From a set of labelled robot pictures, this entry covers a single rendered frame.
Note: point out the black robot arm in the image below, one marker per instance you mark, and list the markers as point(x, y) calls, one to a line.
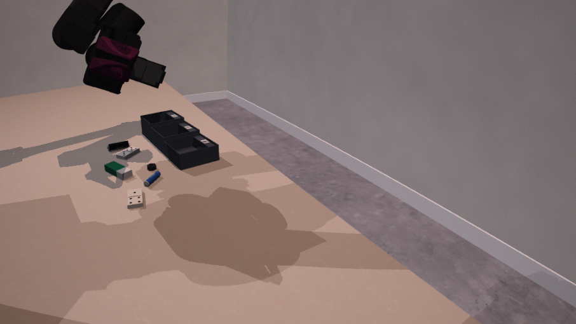
point(76, 29)

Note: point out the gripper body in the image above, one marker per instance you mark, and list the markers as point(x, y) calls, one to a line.
point(101, 81)

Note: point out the white domino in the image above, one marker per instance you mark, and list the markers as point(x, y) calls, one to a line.
point(127, 152)
point(134, 198)

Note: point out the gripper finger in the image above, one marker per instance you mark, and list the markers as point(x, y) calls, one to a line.
point(111, 69)
point(116, 48)

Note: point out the blue battery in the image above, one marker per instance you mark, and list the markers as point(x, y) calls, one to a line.
point(152, 178)

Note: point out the black rack of bins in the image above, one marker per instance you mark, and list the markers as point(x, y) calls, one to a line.
point(179, 141)

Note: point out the green and white eraser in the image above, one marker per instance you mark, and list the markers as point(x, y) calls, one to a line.
point(118, 170)

